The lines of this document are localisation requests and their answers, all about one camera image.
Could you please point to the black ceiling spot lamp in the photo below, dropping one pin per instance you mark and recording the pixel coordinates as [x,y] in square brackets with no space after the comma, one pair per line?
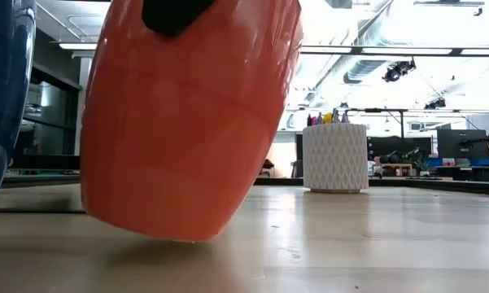
[396,71]
[436,104]

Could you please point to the teal pen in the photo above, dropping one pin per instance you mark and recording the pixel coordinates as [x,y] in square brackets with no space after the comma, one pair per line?
[335,116]

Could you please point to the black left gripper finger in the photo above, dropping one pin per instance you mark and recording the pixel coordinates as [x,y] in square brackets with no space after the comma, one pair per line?
[175,16]

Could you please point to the dark background monitor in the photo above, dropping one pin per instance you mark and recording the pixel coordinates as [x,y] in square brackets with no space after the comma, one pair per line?
[390,142]
[459,142]

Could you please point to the blue and white mug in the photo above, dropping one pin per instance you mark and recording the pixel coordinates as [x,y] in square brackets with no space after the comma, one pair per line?
[4,101]

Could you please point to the black background robot arm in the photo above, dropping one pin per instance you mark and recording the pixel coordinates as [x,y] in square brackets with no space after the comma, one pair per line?
[390,156]
[267,164]

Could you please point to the wooden background bench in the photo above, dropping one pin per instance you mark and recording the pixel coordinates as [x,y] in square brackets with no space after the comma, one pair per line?
[396,165]

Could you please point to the blue background counter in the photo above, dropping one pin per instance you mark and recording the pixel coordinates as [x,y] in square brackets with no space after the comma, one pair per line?
[480,162]

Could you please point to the white textured pen holder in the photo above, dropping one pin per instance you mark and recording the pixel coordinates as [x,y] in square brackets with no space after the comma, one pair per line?
[335,158]

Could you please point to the purple pen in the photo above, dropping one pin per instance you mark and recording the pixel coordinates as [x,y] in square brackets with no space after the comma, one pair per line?
[319,118]

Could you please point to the black table edge rail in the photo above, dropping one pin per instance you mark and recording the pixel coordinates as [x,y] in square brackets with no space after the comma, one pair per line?
[451,185]

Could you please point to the yellow highlighter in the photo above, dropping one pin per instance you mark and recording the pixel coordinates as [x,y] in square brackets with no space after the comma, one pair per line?
[328,118]

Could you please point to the lavender pen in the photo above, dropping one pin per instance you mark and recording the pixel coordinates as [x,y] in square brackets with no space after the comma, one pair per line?
[344,118]

